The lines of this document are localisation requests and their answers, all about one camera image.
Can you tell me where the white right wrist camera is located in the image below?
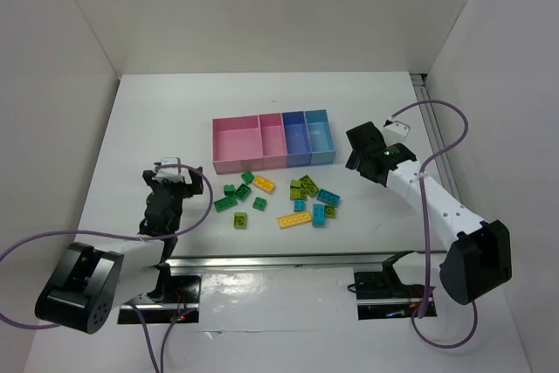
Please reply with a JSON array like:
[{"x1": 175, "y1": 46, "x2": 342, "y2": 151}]
[{"x1": 382, "y1": 119, "x2": 411, "y2": 145}]

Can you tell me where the dark green long lego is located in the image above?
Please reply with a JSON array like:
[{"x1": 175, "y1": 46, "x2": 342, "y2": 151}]
[{"x1": 214, "y1": 196, "x2": 238, "y2": 212}]

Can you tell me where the dark green square lego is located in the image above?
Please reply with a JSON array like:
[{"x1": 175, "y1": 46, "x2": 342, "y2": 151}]
[{"x1": 241, "y1": 171, "x2": 254, "y2": 184}]

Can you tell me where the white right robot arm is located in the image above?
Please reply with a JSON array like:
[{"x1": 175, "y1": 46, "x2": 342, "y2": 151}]
[{"x1": 346, "y1": 121, "x2": 512, "y2": 305}]

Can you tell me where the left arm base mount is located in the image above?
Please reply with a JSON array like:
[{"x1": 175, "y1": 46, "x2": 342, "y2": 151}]
[{"x1": 132, "y1": 267, "x2": 202, "y2": 324}]

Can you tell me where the aluminium front rail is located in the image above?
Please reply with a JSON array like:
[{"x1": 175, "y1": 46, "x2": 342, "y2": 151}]
[{"x1": 168, "y1": 251, "x2": 411, "y2": 272}]

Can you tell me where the light blue bin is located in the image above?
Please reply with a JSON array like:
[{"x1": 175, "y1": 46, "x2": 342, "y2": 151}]
[{"x1": 305, "y1": 109, "x2": 335, "y2": 165}]

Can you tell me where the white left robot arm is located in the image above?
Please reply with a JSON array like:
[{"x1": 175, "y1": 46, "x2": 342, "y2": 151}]
[{"x1": 34, "y1": 158, "x2": 204, "y2": 335}]

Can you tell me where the small pink bin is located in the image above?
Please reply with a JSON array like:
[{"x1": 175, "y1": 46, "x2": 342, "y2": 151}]
[{"x1": 259, "y1": 113, "x2": 287, "y2": 169}]

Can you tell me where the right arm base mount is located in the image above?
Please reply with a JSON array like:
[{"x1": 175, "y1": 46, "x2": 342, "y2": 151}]
[{"x1": 347, "y1": 251, "x2": 424, "y2": 321}]

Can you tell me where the small dark green lego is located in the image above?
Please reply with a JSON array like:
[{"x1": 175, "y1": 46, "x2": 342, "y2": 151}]
[{"x1": 224, "y1": 184, "x2": 235, "y2": 197}]

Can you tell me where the lime stacked lego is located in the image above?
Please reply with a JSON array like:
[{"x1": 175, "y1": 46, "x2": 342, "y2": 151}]
[{"x1": 289, "y1": 179, "x2": 307, "y2": 201}]

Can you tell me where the dark green upturned lego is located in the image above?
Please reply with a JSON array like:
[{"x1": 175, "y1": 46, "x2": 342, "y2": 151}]
[{"x1": 235, "y1": 184, "x2": 252, "y2": 201}]

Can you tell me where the large pink bin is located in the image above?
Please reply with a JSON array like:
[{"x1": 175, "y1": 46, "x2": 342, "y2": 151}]
[{"x1": 212, "y1": 115, "x2": 263, "y2": 175}]

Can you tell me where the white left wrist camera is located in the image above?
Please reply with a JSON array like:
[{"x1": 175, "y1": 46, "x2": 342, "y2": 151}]
[{"x1": 155, "y1": 157, "x2": 184, "y2": 183}]

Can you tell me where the small cyan lego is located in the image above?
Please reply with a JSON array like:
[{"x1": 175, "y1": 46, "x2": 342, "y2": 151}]
[{"x1": 293, "y1": 199, "x2": 307, "y2": 212}]

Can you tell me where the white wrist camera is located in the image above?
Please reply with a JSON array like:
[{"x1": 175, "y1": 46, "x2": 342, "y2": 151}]
[
  {"x1": 382, "y1": 119, "x2": 411, "y2": 145},
  {"x1": 155, "y1": 157, "x2": 184, "y2": 183}
]

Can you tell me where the dark blue bin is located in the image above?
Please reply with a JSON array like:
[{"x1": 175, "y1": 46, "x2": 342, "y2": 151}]
[{"x1": 282, "y1": 111, "x2": 312, "y2": 168}]

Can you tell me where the lime long lego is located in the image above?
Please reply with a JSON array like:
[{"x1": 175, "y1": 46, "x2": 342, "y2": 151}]
[{"x1": 300, "y1": 175, "x2": 320, "y2": 197}]

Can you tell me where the aluminium rail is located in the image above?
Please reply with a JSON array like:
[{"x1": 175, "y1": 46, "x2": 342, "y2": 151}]
[
  {"x1": 168, "y1": 251, "x2": 411, "y2": 272},
  {"x1": 410, "y1": 73, "x2": 460, "y2": 200}
]

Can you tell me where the dark green lego right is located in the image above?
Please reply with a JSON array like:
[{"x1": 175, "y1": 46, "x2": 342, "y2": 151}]
[{"x1": 252, "y1": 197, "x2": 267, "y2": 211}]

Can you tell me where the aluminium right rail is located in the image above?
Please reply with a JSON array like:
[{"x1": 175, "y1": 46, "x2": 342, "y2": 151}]
[{"x1": 410, "y1": 73, "x2": 460, "y2": 200}]

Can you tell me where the yellow long lego plate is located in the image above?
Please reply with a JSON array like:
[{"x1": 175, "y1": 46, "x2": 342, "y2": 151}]
[{"x1": 277, "y1": 211, "x2": 312, "y2": 229}]

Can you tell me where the yellow short lego brick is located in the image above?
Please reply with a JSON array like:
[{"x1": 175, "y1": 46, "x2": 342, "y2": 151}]
[{"x1": 252, "y1": 176, "x2": 275, "y2": 194}]

